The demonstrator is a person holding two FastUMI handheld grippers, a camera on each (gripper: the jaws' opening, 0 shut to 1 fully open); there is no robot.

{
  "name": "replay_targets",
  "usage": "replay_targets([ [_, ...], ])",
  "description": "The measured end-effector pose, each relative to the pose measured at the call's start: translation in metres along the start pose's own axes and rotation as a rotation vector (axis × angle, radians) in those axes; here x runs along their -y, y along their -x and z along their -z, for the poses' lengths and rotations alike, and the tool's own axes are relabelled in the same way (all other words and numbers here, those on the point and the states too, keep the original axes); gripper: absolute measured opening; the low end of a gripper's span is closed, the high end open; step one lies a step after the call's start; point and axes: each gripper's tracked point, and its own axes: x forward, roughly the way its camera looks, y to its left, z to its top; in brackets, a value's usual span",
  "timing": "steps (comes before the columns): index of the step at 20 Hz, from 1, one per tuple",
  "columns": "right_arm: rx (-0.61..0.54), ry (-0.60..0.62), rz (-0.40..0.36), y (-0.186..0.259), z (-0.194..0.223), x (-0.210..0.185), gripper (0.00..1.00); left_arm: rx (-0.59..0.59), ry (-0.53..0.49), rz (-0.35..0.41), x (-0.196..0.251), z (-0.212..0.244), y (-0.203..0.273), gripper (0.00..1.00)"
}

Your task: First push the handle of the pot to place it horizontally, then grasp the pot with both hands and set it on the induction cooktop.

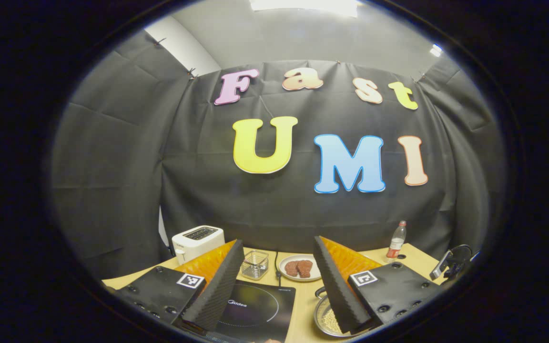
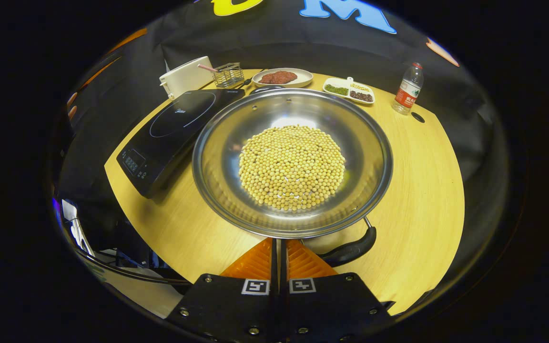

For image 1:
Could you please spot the black induction cooktop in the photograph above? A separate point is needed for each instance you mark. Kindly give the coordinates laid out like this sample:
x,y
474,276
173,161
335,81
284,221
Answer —
x,y
260,309

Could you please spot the large ceiling light panel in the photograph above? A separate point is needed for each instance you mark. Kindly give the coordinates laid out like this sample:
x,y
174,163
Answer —
x,y
303,5

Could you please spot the black backdrop cloth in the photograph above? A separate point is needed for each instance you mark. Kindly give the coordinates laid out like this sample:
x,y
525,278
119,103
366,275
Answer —
x,y
208,190

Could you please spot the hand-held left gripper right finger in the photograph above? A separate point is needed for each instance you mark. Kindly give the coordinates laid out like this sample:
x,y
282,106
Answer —
x,y
341,295

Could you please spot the clear red label water bottle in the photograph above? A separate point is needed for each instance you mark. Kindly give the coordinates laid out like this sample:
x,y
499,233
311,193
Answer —
x,y
396,243

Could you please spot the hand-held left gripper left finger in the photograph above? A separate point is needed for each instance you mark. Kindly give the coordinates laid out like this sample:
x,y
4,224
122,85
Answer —
x,y
217,295

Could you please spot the stainless steel pot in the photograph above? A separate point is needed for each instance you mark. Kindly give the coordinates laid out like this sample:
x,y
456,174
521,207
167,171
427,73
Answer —
x,y
323,309

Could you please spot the small ceiling light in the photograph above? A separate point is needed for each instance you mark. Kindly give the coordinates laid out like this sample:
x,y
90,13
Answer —
x,y
435,50

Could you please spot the pile of soybeans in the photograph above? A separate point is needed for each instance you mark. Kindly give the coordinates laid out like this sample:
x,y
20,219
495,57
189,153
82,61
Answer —
x,y
332,321

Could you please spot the white round plate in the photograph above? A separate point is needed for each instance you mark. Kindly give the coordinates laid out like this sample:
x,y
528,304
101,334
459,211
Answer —
x,y
312,276

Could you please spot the raw meat piece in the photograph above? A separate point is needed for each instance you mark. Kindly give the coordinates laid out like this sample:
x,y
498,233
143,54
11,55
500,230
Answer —
x,y
291,268
305,269

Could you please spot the white toaster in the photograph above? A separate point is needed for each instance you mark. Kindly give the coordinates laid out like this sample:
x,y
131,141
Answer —
x,y
196,240

